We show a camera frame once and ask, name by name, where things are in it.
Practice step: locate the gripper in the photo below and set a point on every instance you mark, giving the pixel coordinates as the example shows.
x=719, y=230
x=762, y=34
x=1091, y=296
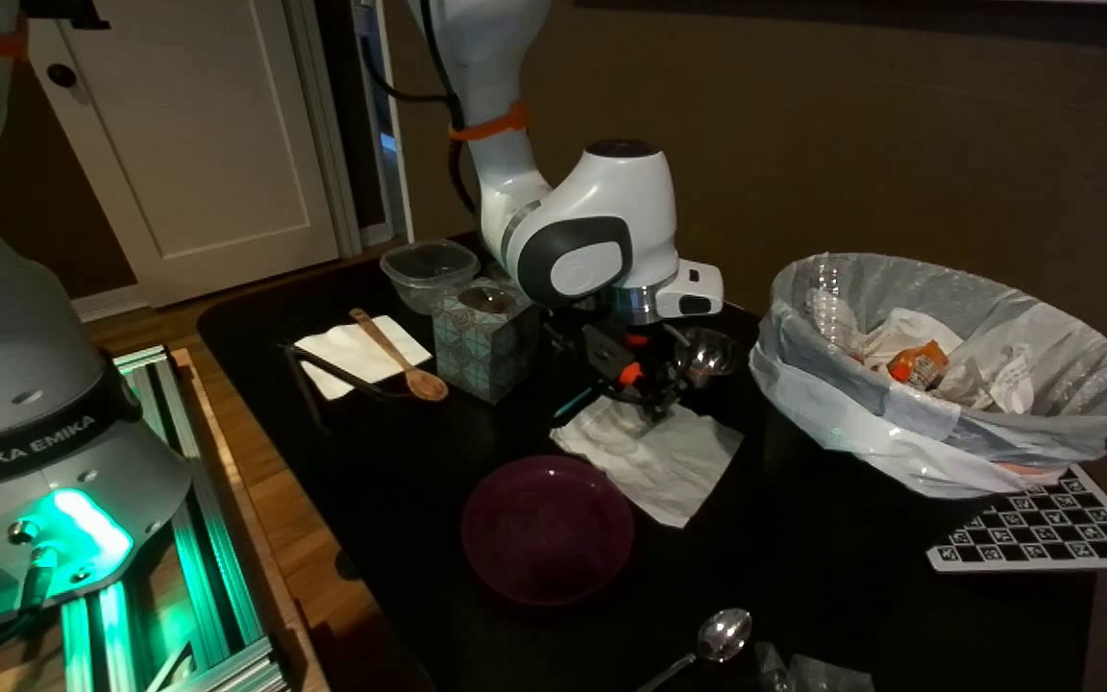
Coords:
x=632, y=363

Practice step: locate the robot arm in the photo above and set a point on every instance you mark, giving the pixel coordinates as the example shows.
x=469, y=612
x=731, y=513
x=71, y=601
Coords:
x=592, y=202

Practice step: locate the white towel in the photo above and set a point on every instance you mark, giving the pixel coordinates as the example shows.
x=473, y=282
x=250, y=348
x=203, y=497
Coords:
x=669, y=466

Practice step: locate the purple bowl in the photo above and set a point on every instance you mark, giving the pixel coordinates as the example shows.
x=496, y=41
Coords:
x=546, y=531

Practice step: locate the bin with white liner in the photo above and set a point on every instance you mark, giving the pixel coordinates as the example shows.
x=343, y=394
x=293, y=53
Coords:
x=899, y=432

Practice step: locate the shiny metal scoop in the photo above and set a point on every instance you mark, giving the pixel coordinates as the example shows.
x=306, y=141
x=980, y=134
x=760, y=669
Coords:
x=707, y=356

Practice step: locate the patterned tissue box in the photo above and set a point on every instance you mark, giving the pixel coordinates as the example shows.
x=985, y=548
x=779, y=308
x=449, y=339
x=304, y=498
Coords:
x=481, y=351

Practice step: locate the clear plastic cup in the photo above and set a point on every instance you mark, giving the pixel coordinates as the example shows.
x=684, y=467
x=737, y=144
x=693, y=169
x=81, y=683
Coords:
x=830, y=306

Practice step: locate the wooden spoon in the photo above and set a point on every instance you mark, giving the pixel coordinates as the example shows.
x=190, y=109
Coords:
x=424, y=384

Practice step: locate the clear plastic container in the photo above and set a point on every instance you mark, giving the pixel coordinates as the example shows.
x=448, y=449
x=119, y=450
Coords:
x=429, y=274

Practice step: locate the white paper napkin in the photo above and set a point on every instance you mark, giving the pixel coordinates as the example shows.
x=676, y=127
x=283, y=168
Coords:
x=352, y=348

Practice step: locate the orange snack packet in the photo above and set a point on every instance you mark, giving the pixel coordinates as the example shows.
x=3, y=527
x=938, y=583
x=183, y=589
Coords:
x=917, y=365

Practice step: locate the metal spoon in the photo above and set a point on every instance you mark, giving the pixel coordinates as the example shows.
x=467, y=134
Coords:
x=725, y=634

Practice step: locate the black tongs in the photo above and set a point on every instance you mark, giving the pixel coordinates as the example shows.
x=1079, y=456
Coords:
x=337, y=373

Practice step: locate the heap of crumpled paper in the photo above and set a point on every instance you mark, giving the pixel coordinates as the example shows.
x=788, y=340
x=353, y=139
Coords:
x=991, y=377

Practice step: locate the clear plastic bag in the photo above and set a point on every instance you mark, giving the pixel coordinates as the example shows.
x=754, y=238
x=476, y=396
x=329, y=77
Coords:
x=818, y=673

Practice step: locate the checkered calibration board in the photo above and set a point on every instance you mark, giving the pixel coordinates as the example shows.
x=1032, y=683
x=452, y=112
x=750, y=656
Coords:
x=1044, y=529

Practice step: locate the white panel door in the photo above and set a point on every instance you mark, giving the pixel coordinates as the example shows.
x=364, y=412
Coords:
x=208, y=144

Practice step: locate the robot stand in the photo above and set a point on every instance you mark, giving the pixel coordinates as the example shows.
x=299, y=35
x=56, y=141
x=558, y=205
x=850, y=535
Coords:
x=217, y=615

